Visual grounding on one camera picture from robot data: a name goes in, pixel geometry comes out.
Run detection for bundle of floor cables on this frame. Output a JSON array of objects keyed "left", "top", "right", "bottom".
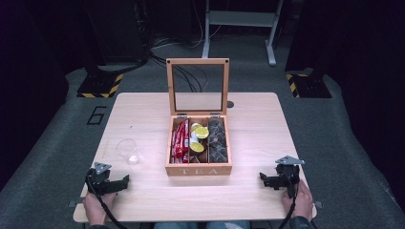
[{"left": 148, "top": 34, "right": 209, "bottom": 94}]

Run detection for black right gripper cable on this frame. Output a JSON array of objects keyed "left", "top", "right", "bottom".
[{"left": 278, "top": 177, "right": 299, "bottom": 229}]

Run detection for black stand base striped edge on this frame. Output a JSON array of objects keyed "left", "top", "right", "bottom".
[
  {"left": 76, "top": 72, "right": 125, "bottom": 99},
  {"left": 285, "top": 72, "right": 332, "bottom": 99}
]

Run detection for dark cabinet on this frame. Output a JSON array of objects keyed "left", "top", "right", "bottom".
[{"left": 80, "top": 0, "right": 152, "bottom": 66}]

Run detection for bundle of red stick packets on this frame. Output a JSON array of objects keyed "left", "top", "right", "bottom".
[{"left": 170, "top": 119, "right": 190, "bottom": 164}]

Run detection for pile of dark tea bags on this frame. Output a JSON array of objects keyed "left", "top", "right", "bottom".
[{"left": 208, "top": 119, "right": 229, "bottom": 164}]

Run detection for person's right hand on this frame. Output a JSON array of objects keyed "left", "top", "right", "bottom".
[{"left": 281, "top": 178, "right": 315, "bottom": 222}]

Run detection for clear glass cup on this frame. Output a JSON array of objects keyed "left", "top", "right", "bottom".
[{"left": 115, "top": 138, "right": 140, "bottom": 166}]

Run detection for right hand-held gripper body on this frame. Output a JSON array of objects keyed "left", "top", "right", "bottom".
[{"left": 274, "top": 155, "right": 306, "bottom": 199}]

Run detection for white metal stand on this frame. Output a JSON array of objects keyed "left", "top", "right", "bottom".
[{"left": 202, "top": 0, "right": 285, "bottom": 67}]

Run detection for person's legs in jeans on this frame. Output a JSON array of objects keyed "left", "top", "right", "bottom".
[{"left": 154, "top": 220, "right": 251, "bottom": 229}]

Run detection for wooden tea box with lid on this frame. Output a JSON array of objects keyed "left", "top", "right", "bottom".
[{"left": 164, "top": 57, "right": 233, "bottom": 177}]

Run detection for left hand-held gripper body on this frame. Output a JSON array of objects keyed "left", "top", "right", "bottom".
[{"left": 85, "top": 161, "right": 117, "bottom": 197}]

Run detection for person's left hand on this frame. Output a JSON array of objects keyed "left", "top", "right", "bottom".
[{"left": 82, "top": 190, "right": 117, "bottom": 225}]

